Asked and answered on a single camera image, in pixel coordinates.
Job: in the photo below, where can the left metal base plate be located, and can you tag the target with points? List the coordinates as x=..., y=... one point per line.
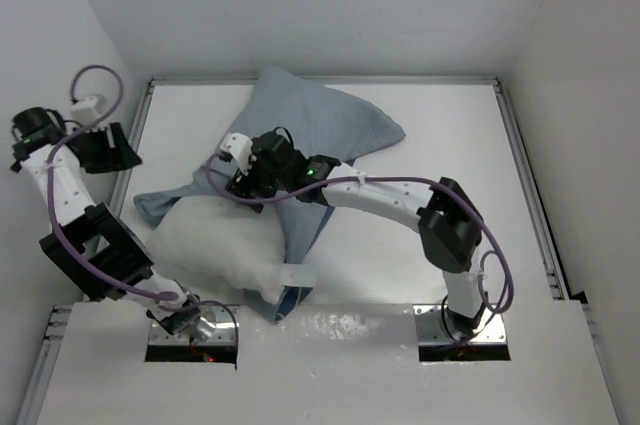
x=213, y=325

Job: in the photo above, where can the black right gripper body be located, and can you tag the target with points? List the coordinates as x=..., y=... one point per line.
x=271, y=182

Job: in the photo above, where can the metal base plate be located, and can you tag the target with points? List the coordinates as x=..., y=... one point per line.
x=213, y=325
x=435, y=327

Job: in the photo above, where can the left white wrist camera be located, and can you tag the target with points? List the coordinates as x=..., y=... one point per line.
x=88, y=109

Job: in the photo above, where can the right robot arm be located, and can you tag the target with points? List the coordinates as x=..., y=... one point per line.
x=441, y=214

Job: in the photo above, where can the aluminium table frame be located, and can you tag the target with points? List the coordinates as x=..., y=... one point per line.
x=465, y=131

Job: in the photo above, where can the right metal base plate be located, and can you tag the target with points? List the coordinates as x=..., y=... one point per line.
x=435, y=327

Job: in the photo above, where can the white front cover board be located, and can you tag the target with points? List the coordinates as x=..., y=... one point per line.
x=328, y=365

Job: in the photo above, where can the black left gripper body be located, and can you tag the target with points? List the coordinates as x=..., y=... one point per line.
x=93, y=145

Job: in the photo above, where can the blue patterned pillowcase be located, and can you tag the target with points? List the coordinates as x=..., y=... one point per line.
x=322, y=121

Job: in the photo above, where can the white pillow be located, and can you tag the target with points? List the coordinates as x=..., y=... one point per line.
x=215, y=238

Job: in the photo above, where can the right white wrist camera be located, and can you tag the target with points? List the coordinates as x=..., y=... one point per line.
x=238, y=147

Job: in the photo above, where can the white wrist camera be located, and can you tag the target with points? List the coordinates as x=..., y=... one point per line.
x=88, y=109
x=238, y=147

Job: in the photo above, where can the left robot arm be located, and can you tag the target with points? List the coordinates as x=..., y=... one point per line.
x=93, y=247

